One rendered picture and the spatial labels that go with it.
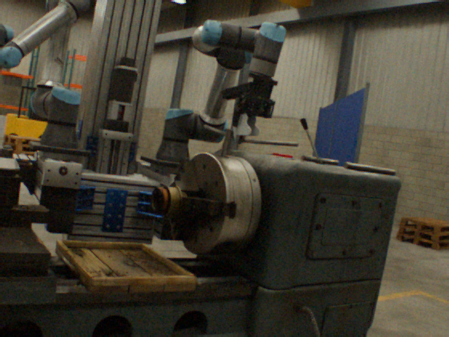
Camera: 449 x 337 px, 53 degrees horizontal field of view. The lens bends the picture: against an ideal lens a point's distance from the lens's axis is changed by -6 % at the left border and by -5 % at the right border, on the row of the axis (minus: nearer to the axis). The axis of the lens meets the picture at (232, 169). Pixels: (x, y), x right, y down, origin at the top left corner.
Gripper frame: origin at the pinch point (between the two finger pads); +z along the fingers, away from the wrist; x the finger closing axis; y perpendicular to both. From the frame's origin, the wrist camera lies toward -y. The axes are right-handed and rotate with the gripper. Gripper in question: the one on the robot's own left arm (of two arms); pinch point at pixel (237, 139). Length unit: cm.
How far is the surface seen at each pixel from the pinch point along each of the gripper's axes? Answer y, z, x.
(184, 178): -10.0, 15.9, -7.5
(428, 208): -148, 179, 1092
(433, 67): -258, -160, 1132
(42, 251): -3, 30, -58
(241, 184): 7.6, 11.4, -2.8
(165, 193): -7.2, 19.2, -17.3
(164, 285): 9.1, 38.3, -27.6
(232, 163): 1.2, 7.2, -0.7
